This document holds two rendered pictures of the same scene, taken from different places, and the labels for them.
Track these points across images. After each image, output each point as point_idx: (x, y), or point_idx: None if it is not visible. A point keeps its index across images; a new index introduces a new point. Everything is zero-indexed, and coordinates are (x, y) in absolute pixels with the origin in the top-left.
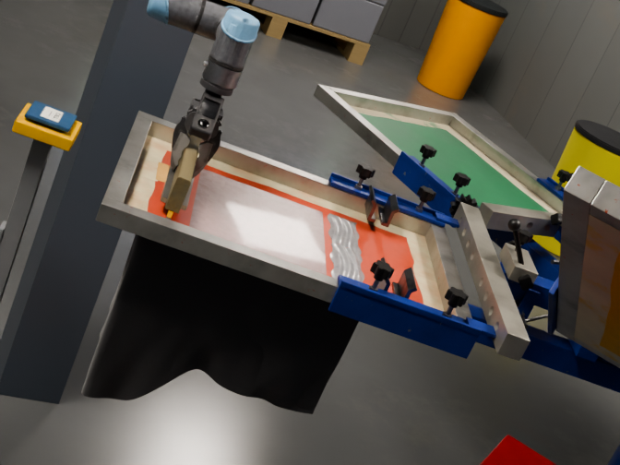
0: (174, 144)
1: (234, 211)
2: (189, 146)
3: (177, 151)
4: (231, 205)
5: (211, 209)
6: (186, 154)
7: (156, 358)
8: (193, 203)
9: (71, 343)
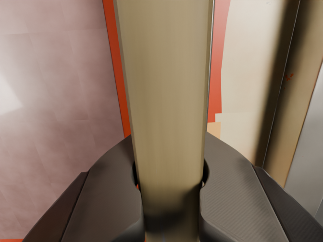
0: (258, 178)
1: (19, 110)
2: (186, 211)
3: (224, 160)
4: (41, 136)
5: (64, 69)
6: (191, 102)
7: None
8: (114, 66)
9: None
